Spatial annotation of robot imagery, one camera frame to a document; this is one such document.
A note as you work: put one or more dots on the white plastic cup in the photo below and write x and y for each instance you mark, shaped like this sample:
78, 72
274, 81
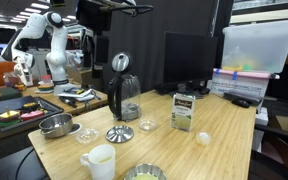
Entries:
101, 162

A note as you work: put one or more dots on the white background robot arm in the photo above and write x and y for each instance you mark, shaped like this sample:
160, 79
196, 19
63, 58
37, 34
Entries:
56, 58

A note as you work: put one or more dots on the glass electric kettle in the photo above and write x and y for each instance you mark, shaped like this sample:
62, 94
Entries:
124, 89

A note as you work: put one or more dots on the small clear glass bowl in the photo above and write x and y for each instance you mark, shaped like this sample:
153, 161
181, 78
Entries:
147, 125

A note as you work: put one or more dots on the green couscous box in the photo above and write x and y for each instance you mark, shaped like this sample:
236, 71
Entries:
182, 111

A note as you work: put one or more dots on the round metal pot lid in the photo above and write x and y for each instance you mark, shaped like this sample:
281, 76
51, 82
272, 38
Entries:
119, 134

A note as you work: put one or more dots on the black computer monitor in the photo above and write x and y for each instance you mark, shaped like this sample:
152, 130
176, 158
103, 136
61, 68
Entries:
188, 60

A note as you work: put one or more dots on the clear glass lid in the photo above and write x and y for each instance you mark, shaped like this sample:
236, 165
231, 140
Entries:
86, 136

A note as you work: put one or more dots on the small white round container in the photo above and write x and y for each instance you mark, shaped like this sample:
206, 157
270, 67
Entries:
203, 138

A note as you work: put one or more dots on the white cardboard box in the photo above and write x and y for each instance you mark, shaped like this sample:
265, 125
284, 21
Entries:
251, 83

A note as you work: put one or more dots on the small steel pan with grains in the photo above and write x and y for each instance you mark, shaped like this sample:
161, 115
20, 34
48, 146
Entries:
145, 172

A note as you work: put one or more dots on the stainless steel pot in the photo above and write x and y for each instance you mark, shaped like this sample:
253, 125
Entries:
56, 125

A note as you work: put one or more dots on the black computer mouse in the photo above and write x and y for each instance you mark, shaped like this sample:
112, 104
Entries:
241, 103

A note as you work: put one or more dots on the translucent plastic storage bin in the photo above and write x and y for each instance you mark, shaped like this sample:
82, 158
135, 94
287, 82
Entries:
259, 47

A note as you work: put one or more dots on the black tray with toys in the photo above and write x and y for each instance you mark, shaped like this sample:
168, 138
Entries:
25, 110

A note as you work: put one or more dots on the dark green case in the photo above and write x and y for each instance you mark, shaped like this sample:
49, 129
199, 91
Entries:
9, 93

